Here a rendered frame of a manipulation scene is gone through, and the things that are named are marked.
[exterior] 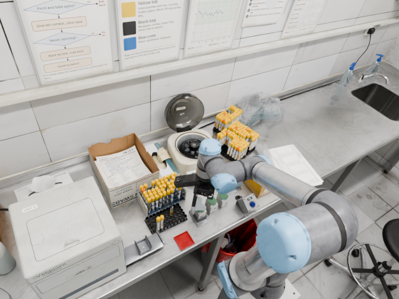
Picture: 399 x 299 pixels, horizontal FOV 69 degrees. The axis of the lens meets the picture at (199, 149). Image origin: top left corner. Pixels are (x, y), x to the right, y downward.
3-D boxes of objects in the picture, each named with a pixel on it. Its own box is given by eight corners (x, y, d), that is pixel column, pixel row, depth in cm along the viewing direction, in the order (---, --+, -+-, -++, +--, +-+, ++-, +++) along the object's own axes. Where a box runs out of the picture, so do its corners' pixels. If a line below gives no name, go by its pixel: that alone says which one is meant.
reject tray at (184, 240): (181, 251, 121) (181, 250, 121) (173, 238, 125) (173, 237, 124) (195, 244, 124) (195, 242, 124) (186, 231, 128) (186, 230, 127)
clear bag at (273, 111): (257, 122, 188) (263, 105, 179) (251, 106, 200) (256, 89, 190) (287, 123, 192) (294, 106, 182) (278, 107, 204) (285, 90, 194)
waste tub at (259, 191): (257, 199, 145) (262, 187, 138) (240, 180, 152) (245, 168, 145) (276, 189, 151) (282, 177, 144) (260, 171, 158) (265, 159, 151)
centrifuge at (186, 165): (182, 189, 144) (184, 173, 135) (163, 148, 162) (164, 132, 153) (224, 177, 152) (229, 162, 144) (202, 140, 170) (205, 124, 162)
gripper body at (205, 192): (212, 201, 116) (217, 183, 108) (190, 196, 117) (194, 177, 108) (214, 187, 122) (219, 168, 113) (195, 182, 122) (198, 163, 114)
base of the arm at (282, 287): (291, 294, 110) (300, 282, 103) (257, 308, 105) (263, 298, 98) (271, 258, 120) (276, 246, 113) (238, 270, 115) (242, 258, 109)
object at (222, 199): (220, 209, 138) (222, 200, 133) (215, 201, 141) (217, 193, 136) (227, 205, 140) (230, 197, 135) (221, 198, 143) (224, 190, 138)
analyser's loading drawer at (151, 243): (116, 272, 110) (115, 266, 107) (110, 257, 114) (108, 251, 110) (164, 247, 119) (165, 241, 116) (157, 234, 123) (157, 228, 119)
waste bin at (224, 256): (210, 295, 193) (222, 267, 162) (183, 249, 213) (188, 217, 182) (253, 267, 210) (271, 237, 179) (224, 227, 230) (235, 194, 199)
